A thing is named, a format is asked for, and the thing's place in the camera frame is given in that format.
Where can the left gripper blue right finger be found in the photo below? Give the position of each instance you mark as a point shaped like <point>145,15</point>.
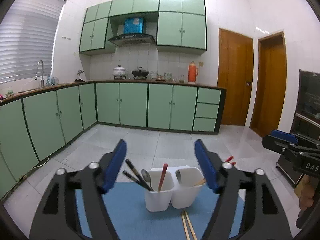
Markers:
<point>209,163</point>

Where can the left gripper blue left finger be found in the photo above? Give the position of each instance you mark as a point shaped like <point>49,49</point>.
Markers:
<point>111,170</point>

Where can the black chopstick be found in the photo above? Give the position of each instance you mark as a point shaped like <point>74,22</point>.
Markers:
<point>135,180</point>
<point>137,174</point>

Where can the green lower kitchen cabinets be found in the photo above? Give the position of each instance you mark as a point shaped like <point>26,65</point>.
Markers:
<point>36,124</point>

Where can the green kitchen cabinets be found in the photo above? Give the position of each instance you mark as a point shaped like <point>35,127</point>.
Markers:
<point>170,25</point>
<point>36,124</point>

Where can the green upper kitchen cabinets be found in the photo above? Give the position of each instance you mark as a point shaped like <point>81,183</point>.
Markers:
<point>170,25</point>

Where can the person's right hand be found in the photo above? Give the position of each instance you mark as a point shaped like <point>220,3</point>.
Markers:
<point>309,185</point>

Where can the white double utensil holder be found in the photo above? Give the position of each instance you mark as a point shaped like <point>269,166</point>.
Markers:
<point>181,186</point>

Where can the metal spoon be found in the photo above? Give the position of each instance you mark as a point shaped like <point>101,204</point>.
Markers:
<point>146,176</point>

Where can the blue table mat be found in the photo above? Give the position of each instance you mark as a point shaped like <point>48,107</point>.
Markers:
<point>126,208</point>

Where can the plain wooden chopstick left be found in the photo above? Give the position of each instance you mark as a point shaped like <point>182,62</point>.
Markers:
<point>185,226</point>

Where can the plain wooden chopstick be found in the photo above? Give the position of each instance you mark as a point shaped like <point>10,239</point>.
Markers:
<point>189,225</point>
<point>185,226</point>

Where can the plain wooden chopstick right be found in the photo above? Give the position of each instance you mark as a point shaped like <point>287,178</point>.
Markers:
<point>189,225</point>

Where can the white cooking pot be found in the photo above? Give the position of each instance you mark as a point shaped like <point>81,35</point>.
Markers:
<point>119,73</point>

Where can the black wok with lid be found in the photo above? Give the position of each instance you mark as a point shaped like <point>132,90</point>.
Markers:
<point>140,74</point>

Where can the small kettle on counter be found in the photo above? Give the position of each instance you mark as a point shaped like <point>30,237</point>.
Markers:
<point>79,79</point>

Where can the orange thermos flask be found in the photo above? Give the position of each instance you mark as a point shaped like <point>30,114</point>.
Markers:
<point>192,72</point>

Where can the closed wooden door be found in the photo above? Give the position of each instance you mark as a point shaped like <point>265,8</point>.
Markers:
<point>235,75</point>

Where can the black range hood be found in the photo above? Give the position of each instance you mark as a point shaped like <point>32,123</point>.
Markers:
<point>133,39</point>

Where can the blue box above hood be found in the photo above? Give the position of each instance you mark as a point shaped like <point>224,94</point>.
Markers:
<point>134,25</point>

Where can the window blind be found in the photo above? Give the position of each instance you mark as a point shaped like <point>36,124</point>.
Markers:
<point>28,33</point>

